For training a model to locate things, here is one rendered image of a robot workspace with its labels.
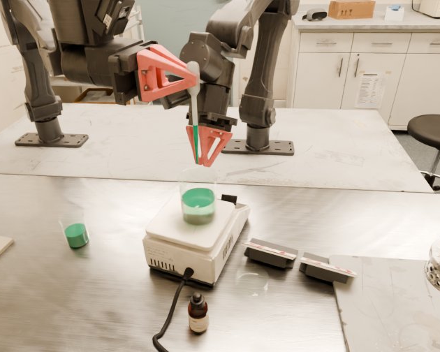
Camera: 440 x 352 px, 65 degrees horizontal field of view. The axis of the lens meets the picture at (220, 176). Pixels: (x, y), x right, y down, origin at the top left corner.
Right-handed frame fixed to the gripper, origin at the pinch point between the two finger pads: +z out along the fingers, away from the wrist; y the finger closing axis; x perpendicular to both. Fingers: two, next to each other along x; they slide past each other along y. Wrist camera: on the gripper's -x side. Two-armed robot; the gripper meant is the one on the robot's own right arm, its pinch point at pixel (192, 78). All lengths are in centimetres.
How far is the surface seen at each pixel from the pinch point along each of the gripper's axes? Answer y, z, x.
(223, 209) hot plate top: 2.7, 3.3, 23.4
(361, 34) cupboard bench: 251, 16, 42
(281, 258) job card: 0.9, 14.7, 29.3
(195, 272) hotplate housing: -7.3, 2.5, 29.1
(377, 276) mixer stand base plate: 4.0, 30.0, 30.8
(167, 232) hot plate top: -6.1, -2.8, 23.4
